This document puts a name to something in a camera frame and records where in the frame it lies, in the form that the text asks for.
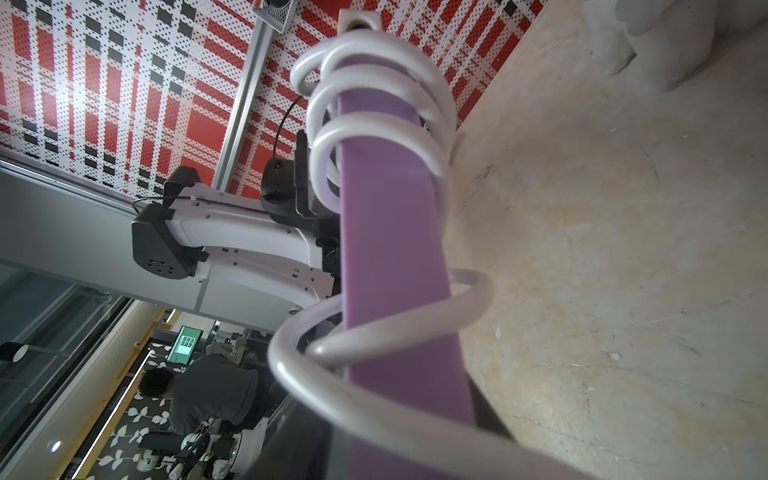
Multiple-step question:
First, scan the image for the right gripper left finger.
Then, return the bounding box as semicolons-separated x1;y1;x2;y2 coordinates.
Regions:
240;403;331;480

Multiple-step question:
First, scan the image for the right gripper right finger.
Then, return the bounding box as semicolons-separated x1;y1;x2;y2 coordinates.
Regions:
468;377;515;441

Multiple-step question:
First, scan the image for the purple power strip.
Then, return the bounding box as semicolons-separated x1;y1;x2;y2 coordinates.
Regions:
332;53;478;480

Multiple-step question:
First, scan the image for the white power cord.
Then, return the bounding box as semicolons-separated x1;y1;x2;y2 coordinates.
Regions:
266;28;595;480

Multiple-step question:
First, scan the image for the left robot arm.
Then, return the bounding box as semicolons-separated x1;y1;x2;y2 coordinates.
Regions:
131;166;341;333

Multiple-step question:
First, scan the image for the person in grey shirt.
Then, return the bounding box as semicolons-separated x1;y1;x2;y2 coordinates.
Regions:
138;354;265;435

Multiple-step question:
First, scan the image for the grey husky plush toy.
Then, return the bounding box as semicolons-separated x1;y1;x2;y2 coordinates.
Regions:
581;0;767;94

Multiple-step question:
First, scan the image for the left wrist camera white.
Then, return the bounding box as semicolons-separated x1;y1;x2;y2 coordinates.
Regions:
337;9;383;35

